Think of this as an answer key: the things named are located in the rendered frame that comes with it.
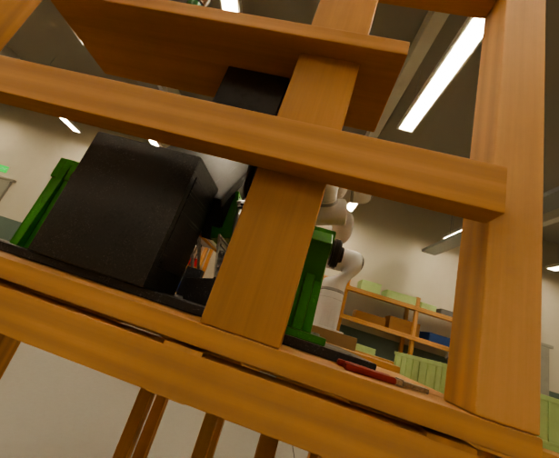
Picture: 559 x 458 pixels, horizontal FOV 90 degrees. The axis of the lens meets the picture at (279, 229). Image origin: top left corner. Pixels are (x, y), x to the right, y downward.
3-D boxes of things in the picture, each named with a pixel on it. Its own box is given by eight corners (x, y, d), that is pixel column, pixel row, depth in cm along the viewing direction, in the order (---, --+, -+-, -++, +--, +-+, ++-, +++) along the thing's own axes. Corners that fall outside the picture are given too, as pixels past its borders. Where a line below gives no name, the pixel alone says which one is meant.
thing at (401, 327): (486, 444, 495) (494, 318, 562) (322, 390, 515) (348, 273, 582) (466, 433, 547) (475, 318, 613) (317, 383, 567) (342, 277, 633)
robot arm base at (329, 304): (306, 325, 147) (314, 291, 153) (343, 336, 142) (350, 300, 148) (302, 322, 130) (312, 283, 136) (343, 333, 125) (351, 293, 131)
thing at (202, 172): (82, 265, 82) (134, 166, 92) (176, 296, 77) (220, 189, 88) (25, 249, 64) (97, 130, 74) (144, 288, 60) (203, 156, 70)
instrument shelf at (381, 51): (104, 74, 94) (110, 64, 95) (374, 133, 82) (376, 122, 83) (41, -11, 70) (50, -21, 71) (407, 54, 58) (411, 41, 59)
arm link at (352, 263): (321, 292, 149) (331, 250, 157) (356, 300, 143) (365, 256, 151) (318, 286, 139) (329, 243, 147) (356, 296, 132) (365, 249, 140)
